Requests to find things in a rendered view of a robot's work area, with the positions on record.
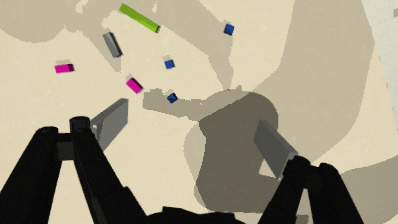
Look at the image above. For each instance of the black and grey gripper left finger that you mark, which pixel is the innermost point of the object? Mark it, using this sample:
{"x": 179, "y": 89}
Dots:
{"x": 27, "y": 195}

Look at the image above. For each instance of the grey rod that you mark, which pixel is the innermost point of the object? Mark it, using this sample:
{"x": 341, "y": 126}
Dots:
{"x": 112, "y": 44}

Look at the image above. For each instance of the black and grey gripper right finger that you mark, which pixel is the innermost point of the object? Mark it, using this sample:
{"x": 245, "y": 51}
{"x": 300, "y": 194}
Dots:
{"x": 329, "y": 198}

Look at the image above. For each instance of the lime green rod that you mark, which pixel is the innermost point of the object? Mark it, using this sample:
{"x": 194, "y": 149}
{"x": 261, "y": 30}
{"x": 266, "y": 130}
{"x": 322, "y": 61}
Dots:
{"x": 139, "y": 18}

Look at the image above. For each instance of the small dark blue cube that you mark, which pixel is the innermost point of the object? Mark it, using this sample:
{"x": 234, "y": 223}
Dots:
{"x": 229, "y": 29}
{"x": 169, "y": 64}
{"x": 172, "y": 98}

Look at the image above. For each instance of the magenta rectangular block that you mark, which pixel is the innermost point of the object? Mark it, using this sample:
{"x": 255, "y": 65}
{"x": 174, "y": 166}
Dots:
{"x": 134, "y": 85}
{"x": 64, "y": 68}

